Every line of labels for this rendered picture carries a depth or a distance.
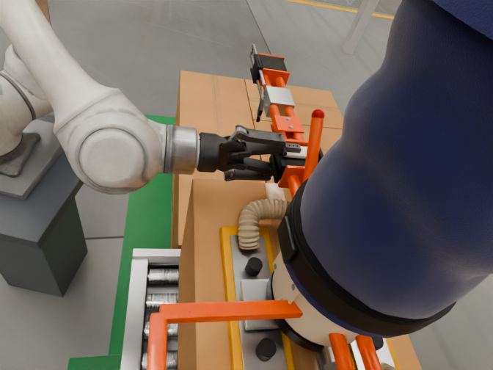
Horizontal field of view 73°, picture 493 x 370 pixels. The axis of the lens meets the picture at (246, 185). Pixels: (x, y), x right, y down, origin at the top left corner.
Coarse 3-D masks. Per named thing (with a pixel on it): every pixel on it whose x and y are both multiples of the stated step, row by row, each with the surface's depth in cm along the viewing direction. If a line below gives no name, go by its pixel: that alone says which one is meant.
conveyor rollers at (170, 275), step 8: (152, 272) 114; (160, 272) 115; (168, 272) 115; (176, 272) 116; (152, 280) 114; (160, 280) 114; (168, 280) 115; (176, 280) 116; (152, 296) 109; (160, 296) 110; (168, 296) 110; (176, 296) 111; (152, 304) 108; (160, 304) 108; (144, 328) 104; (168, 328) 104; (176, 328) 104; (168, 336) 104; (176, 336) 105; (144, 352) 99; (168, 352) 100; (176, 352) 100; (144, 360) 96; (168, 360) 98; (176, 360) 98; (144, 368) 96; (168, 368) 98; (176, 368) 99
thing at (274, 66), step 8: (264, 56) 90; (272, 56) 91; (264, 64) 87; (272, 64) 88; (280, 64) 89; (264, 72) 86; (272, 72) 86; (280, 72) 86; (288, 72) 87; (272, 80) 88
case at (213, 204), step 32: (192, 192) 74; (224, 192) 75; (256, 192) 78; (288, 192) 80; (192, 224) 70; (224, 224) 70; (192, 256) 66; (192, 288) 63; (192, 352) 57; (224, 352) 54
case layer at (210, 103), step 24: (192, 72) 201; (192, 96) 185; (216, 96) 191; (240, 96) 196; (312, 96) 215; (192, 120) 172; (216, 120) 176; (240, 120) 181; (264, 120) 187; (336, 120) 203
